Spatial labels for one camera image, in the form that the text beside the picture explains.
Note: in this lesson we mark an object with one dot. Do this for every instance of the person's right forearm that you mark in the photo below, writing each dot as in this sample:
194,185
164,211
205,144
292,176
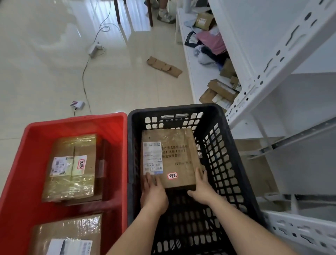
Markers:
249,231

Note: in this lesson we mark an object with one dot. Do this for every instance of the red plastic crate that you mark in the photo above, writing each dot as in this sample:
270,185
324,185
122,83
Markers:
26,147

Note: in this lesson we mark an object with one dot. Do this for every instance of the pile of plastic mailer bags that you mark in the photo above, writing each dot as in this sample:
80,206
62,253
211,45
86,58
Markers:
207,57

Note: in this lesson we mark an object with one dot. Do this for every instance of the white bottle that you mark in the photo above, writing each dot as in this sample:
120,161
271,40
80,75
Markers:
187,6

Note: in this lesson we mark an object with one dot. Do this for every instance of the brown wooden chair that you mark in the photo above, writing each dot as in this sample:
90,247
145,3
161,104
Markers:
150,15

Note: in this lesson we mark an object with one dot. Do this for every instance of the person's left hand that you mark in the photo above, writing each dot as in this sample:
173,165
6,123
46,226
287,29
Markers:
155,199

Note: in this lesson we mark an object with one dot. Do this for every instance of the flattened cardboard strip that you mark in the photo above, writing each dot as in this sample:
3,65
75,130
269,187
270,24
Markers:
162,65

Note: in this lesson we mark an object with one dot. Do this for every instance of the white power strip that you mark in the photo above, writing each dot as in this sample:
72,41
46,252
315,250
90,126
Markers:
94,49

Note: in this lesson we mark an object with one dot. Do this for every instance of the person's right hand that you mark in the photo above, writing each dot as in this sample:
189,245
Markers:
204,191

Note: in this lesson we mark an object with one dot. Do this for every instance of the tape-wrapped parcel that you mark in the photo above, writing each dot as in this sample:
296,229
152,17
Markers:
71,184

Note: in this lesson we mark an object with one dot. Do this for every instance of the parcels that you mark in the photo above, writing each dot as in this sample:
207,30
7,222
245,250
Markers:
220,89

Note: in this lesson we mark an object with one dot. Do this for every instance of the person's left forearm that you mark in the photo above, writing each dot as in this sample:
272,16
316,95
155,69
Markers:
136,236

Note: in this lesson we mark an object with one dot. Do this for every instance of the black plastic basket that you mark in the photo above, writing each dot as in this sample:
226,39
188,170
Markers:
231,157

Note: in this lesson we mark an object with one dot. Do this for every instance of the cardboard box white label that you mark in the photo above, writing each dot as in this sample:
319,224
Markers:
203,21

